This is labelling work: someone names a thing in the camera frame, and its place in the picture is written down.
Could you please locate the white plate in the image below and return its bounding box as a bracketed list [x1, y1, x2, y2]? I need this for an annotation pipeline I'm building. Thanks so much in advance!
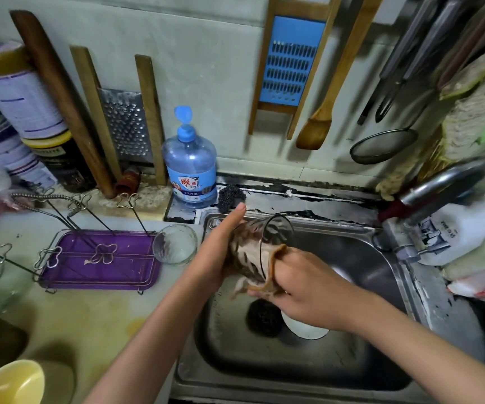
[280, 265, 355, 342]

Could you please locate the wooden spatula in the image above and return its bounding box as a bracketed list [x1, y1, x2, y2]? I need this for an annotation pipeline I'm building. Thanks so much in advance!
[295, 0, 387, 152]

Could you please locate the beige dish cloth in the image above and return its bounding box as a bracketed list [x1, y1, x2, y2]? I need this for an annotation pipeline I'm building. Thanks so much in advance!
[226, 233, 290, 301]

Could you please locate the stack of labelled tin cans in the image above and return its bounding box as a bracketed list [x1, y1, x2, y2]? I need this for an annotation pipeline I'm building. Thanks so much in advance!
[0, 42, 96, 194]

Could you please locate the person's left forearm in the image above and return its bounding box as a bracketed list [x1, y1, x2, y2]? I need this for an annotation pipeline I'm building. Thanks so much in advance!
[83, 273, 218, 404]

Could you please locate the person's left hand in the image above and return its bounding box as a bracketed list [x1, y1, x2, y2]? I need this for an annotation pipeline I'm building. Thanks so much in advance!
[186, 201, 252, 290]

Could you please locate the wooden rolling pin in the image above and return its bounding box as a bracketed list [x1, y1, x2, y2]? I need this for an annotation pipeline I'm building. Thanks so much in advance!
[10, 10, 119, 199]

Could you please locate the pink and white plastic bag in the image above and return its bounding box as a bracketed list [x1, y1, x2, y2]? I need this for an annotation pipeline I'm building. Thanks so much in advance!
[446, 265, 485, 300]

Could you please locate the metal wire cup rack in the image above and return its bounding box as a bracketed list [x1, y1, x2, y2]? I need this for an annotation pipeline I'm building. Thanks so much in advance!
[0, 189, 163, 295]

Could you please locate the person's right forearm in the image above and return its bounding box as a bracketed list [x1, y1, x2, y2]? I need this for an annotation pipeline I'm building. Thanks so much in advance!
[359, 300, 485, 404]

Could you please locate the white spray bottle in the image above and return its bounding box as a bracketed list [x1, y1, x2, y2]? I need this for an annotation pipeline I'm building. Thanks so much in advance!
[419, 157, 485, 268]

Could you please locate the red container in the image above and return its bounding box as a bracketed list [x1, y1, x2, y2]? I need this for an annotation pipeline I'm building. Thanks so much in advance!
[379, 193, 416, 224]

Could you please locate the mesh strainer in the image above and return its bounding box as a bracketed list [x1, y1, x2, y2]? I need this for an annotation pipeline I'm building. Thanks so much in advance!
[349, 80, 450, 165]

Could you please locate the yellow mug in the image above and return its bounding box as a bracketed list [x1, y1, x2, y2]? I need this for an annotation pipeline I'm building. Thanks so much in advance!
[0, 359, 45, 404]

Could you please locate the small blue water bottle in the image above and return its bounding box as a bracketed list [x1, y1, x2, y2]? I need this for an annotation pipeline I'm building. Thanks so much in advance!
[162, 105, 218, 207]

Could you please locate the metal peeler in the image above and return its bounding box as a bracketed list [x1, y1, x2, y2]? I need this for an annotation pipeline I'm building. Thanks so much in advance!
[356, 0, 441, 127]
[376, 0, 471, 125]

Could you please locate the purple plastic tray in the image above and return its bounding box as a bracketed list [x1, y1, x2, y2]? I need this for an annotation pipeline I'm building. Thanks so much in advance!
[39, 229, 161, 291]

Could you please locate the stainless steel sink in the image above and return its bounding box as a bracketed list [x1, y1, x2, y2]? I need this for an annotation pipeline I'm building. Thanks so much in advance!
[171, 208, 485, 404]

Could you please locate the metal faucet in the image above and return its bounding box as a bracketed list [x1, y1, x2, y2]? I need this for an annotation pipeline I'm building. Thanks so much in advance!
[376, 157, 485, 264]

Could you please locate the person's right hand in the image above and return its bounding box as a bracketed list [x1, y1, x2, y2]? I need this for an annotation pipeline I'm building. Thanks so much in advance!
[269, 246, 388, 333]

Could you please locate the hanging loofah sponge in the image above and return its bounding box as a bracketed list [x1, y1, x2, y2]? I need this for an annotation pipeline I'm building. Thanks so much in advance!
[377, 50, 485, 199]

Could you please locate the wooden slicer with blue blade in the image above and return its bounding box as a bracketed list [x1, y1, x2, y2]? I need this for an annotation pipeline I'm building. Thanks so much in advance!
[248, 0, 345, 141]

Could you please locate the wooden framed metal grater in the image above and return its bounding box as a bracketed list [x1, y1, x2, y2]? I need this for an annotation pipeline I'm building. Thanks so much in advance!
[70, 46, 168, 189]

